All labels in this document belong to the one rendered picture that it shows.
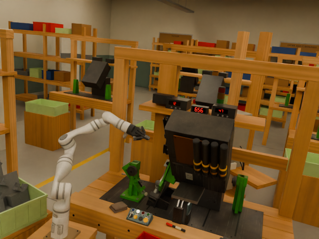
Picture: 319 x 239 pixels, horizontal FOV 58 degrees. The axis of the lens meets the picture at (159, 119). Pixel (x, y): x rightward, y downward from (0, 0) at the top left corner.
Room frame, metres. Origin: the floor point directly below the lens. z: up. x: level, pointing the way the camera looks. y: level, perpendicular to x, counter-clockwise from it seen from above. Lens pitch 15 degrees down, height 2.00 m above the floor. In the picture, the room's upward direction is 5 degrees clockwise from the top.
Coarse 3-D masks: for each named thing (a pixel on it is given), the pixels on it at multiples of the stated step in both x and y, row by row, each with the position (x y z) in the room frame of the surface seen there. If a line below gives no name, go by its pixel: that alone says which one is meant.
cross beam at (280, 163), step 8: (128, 136) 2.37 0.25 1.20; (152, 136) 2.29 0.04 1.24; (232, 152) 2.07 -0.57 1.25; (240, 152) 2.05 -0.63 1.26; (248, 152) 2.03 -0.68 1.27; (256, 152) 2.04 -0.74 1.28; (240, 160) 2.04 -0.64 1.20; (248, 160) 2.03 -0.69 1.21; (256, 160) 2.01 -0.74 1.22; (264, 160) 1.99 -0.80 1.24; (272, 160) 1.97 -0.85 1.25; (280, 160) 1.95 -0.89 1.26; (272, 168) 1.97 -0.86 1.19; (280, 168) 1.95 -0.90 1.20
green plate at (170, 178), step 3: (168, 165) 1.75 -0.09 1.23; (168, 168) 1.75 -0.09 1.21; (168, 171) 1.76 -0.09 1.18; (165, 174) 1.76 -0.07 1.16; (168, 174) 1.76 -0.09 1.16; (171, 174) 1.75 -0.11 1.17; (165, 177) 1.77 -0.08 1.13; (168, 177) 1.76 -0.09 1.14; (171, 177) 1.75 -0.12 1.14; (162, 180) 1.76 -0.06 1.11; (165, 180) 1.82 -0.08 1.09; (168, 180) 1.76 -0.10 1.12; (171, 180) 1.75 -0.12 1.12; (174, 180) 1.75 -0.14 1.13; (171, 183) 1.75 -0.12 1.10; (174, 183) 1.76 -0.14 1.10
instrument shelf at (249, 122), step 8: (144, 104) 2.13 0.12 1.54; (152, 104) 2.16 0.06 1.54; (160, 112) 2.05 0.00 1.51; (168, 112) 2.03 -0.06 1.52; (208, 112) 2.06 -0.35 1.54; (240, 120) 1.90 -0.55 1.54; (248, 120) 1.92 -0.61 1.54; (256, 120) 1.94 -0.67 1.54; (264, 120) 1.96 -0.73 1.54; (248, 128) 1.84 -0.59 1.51; (256, 128) 1.82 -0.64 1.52
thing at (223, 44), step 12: (216, 48) 8.64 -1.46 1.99; (228, 48) 8.95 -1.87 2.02; (252, 48) 8.36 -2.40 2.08; (276, 48) 8.08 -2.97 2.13; (288, 48) 7.99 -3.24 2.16; (300, 48) 7.83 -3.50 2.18; (216, 72) 8.71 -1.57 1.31; (228, 72) 8.55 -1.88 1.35; (264, 84) 8.12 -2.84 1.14; (288, 84) 8.12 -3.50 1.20; (240, 96) 8.38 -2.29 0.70; (276, 96) 8.39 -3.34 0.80; (240, 108) 8.37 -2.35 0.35; (264, 108) 8.12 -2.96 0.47; (276, 120) 7.89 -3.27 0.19
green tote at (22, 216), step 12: (24, 180) 1.87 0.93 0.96; (36, 192) 1.77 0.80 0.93; (24, 204) 1.58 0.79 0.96; (36, 204) 1.65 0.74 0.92; (0, 216) 1.46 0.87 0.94; (12, 216) 1.52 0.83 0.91; (24, 216) 1.58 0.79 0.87; (36, 216) 1.65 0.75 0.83; (0, 228) 1.46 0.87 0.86; (12, 228) 1.52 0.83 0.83
